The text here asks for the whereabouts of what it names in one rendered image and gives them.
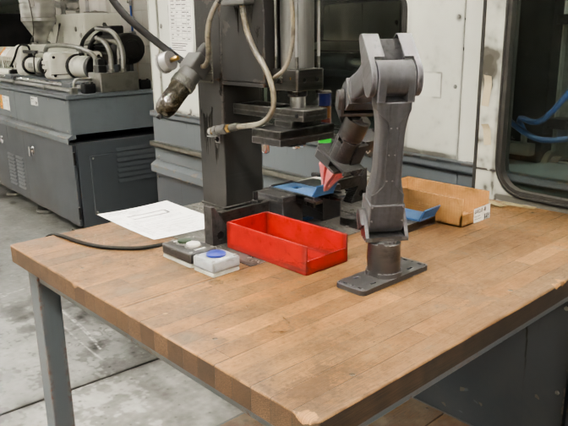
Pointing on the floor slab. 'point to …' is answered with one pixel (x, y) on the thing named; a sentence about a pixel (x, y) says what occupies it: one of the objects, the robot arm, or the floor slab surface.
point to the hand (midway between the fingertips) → (325, 187)
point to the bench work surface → (305, 318)
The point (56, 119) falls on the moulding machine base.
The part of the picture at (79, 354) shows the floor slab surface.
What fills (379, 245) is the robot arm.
